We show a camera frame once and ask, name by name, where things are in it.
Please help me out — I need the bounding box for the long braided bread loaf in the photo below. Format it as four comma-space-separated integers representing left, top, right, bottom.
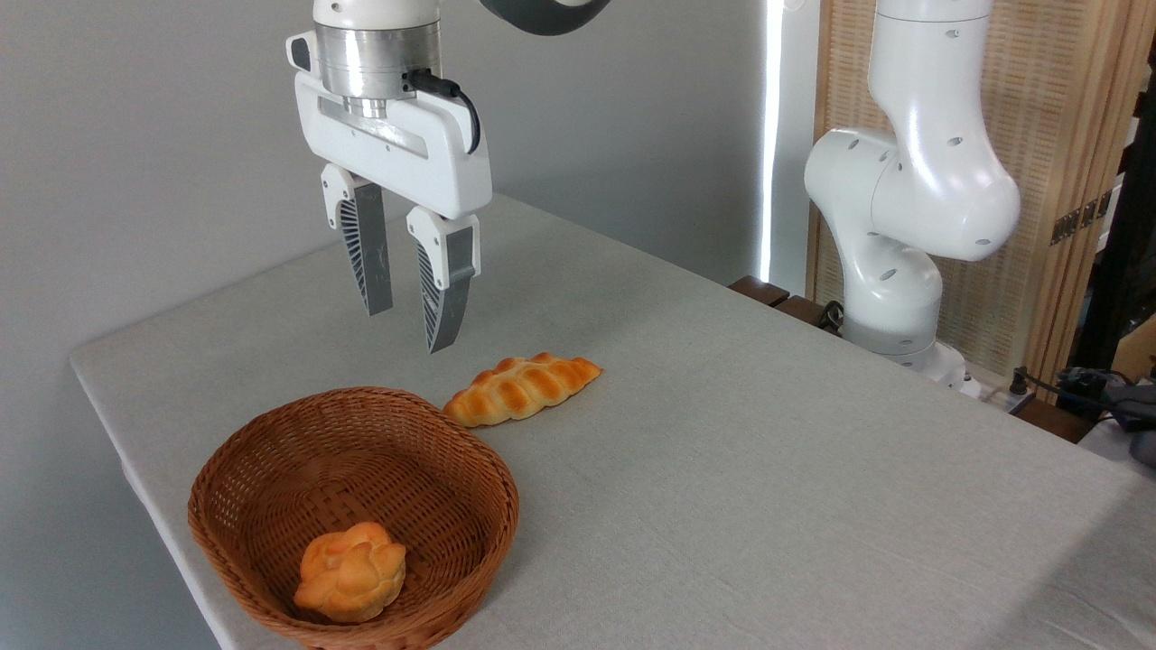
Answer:
442, 352, 604, 429

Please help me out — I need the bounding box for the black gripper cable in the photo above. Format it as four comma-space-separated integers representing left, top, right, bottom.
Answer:
404, 70, 483, 155

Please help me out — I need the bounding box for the bamboo folding screen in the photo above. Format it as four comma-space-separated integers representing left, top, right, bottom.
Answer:
812, 0, 1156, 391

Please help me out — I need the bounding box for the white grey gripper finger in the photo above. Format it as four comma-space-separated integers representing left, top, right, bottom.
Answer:
321, 163, 396, 318
406, 205, 481, 355

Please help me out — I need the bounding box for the round knotted bread roll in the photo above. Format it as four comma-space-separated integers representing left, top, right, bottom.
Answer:
293, 521, 408, 625

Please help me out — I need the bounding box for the black power adapter with cables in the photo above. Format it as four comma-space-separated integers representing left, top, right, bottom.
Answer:
1055, 365, 1156, 468

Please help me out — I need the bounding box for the black vertical stand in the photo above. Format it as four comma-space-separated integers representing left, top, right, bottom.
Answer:
1074, 52, 1156, 373

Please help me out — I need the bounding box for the dark metal screen hinge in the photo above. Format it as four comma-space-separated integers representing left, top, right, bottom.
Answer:
1049, 189, 1114, 247

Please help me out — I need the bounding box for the brown wicker basket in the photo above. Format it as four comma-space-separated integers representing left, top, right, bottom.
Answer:
187, 386, 521, 650

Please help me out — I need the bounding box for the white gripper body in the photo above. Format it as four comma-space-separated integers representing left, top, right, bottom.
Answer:
286, 31, 494, 221

